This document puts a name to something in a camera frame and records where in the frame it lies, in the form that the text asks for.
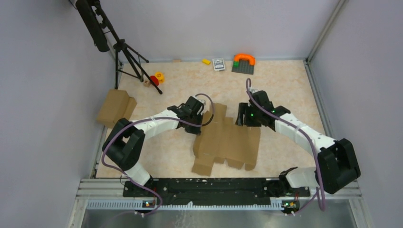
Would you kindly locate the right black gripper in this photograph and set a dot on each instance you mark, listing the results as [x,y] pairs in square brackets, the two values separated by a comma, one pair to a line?
[243,107]

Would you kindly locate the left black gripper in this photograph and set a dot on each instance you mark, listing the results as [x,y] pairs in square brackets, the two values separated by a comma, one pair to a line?
[196,130]

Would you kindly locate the brown cardboard box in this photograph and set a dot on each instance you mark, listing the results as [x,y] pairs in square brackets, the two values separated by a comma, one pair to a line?
[224,142]
[117,105]

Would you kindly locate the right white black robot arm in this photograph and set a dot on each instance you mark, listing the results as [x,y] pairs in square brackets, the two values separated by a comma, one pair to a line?
[336,164]

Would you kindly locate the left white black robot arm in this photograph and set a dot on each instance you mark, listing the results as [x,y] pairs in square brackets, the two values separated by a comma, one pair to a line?
[124,144]

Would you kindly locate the playing card deck box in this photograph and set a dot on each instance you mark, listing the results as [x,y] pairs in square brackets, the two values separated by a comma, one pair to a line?
[218,64]

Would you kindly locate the folded brown cardboard box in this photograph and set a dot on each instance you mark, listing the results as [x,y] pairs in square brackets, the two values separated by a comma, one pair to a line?
[117,105]

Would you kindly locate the grey building baseplate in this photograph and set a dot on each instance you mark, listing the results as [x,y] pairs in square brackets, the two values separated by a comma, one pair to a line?
[243,68]

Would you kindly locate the orange arch block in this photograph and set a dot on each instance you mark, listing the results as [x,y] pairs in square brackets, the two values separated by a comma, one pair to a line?
[243,56]

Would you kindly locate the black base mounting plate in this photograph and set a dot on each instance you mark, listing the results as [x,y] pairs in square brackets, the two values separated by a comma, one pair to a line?
[214,191]

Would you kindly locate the yellow round toy disc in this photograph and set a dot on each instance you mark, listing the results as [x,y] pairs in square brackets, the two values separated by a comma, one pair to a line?
[160,77]

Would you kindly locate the red round toy disc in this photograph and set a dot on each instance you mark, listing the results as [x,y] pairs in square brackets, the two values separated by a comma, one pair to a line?
[154,80]

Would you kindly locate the small wooden cube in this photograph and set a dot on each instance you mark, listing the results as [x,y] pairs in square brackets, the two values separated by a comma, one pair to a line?
[146,83]

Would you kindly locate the yellow small block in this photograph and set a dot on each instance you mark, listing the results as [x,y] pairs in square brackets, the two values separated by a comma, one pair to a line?
[206,61]

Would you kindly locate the aluminium frame rail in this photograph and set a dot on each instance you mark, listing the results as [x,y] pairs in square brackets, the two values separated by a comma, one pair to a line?
[107,193]

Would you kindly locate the black camera tripod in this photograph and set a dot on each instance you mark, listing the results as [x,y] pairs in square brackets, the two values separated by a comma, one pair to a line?
[98,25]

